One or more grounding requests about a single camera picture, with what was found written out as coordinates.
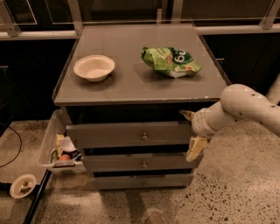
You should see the grey drawer cabinet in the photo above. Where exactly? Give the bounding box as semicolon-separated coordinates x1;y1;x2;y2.
52;24;230;179

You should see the clear plastic storage bin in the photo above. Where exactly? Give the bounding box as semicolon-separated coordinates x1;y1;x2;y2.
38;109;86;175

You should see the black cable on floor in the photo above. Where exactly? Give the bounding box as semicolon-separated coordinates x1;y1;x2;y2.
0;122;24;169

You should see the white cup in bin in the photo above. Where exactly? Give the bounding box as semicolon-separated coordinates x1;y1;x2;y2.
60;136;76;152

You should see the white paper bowl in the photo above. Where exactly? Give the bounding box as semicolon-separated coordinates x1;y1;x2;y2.
73;55;115;82

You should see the metal railing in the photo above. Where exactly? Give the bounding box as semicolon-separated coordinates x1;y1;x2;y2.
1;0;280;40

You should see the black bar on floor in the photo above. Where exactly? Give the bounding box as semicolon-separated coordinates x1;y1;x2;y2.
23;170;52;224

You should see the grey middle drawer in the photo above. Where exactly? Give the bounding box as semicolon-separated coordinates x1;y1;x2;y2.
82;152;204;172

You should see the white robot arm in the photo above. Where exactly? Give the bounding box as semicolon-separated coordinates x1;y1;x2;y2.
179;76;280;162

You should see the grey drawer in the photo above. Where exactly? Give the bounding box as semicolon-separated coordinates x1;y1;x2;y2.
92;173;194;190
82;152;204;172
66;121;193;149

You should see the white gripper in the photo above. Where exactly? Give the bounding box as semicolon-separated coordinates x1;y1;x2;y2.
179;108;218;162

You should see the grey bottom drawer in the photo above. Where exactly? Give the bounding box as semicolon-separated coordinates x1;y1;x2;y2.
92;173;194;190

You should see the grey top drawer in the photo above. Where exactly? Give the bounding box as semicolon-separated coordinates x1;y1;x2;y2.
66;121;193;149

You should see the green chip bag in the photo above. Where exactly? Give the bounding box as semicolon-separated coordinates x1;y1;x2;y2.
141;47;200;79

